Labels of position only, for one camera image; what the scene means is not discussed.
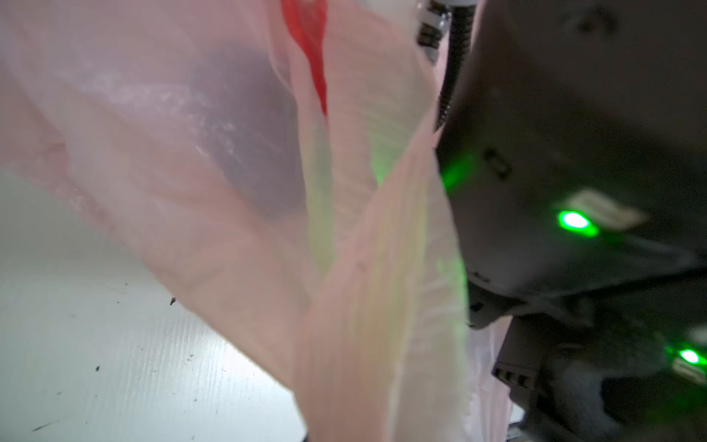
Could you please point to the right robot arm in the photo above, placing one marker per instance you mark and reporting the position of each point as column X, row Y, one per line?
column 619, row 379

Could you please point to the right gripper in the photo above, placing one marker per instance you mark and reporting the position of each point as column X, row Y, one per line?
column 574, row 158

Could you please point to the pink plastic bag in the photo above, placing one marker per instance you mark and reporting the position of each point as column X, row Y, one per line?
column 272, row 164

